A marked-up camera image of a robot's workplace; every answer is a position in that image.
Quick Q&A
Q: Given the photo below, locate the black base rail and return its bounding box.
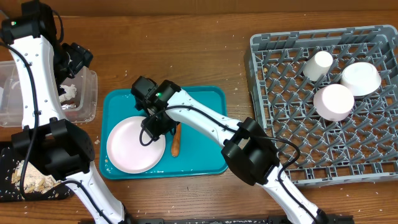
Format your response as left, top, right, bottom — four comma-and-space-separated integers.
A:
134, 215, 355, 224

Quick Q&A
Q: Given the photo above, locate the grey dishwasher rack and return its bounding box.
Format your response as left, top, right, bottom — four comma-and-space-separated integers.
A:
245, 25, 397, 187

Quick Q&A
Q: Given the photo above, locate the large white round plate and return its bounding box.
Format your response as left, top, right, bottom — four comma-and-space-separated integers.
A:
106, 116, 166, 174

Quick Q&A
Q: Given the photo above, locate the teal plastic serving tray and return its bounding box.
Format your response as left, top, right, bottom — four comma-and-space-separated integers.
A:
99, 89, 228, 180

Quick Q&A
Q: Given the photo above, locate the small white round plate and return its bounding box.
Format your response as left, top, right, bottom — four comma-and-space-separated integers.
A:
313, 84, 354, 121

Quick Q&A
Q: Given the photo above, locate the black waste tray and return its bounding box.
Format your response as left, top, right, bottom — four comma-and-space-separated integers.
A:
1, 141, 74, 202

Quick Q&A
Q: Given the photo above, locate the orange carrot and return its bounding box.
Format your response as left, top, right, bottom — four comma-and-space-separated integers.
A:
171, 124, 182, 157

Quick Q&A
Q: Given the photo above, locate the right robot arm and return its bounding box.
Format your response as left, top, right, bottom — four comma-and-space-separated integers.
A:
131, 76, 329, 223

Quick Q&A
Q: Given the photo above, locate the food scraps rice pile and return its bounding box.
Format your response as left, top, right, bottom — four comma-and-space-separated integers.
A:
11, 160, 61, 194

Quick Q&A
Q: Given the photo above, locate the clear plastic waste bin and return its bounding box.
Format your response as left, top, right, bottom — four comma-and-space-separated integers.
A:
1, 60, 98, 127

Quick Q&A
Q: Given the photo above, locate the white napkin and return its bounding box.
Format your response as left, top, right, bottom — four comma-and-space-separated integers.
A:
59, 84, 77, 103

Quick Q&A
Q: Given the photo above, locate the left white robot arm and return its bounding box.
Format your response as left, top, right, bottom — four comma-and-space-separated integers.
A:
1, 1, 133, 223

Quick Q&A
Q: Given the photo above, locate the white bowl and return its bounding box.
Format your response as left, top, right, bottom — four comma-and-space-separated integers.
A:
340, 62, 381, 96

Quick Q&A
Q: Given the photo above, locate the white cup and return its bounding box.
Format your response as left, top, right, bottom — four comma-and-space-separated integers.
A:
303, 51, 333, 82

